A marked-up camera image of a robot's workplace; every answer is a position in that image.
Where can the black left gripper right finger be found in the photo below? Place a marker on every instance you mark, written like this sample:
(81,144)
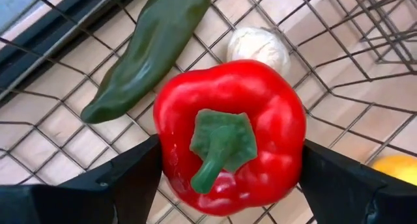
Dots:
(332,185)

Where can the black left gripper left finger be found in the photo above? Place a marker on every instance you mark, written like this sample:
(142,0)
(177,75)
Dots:
(130,172)

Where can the yellow lemon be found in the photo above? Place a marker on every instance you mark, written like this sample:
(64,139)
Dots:
(399,168)

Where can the red bell pepper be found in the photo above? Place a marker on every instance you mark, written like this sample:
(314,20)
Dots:
(260,120)

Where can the dark green poblano pepper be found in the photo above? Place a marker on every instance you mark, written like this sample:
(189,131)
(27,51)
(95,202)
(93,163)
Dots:
(153,48)

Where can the white garlic bulb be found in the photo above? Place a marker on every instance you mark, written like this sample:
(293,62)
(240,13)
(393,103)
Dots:
(257,48)

